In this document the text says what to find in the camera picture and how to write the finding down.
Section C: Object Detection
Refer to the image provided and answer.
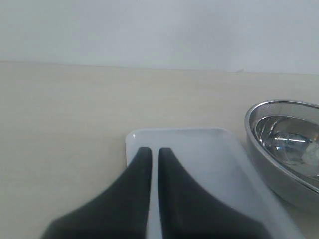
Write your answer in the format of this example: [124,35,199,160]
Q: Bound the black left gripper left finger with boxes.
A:
[41,147,152,239]

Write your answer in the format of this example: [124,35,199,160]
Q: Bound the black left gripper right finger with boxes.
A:
[158,148,267,239]

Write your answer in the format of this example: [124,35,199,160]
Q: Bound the small stainless steel bowl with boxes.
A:
[254,115,319,181]

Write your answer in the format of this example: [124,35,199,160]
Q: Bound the white rectangular plastic tray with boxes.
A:
[125,128,303,239]

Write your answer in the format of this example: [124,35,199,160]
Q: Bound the steel mesh strainer basket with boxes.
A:
[244,100,319,213]

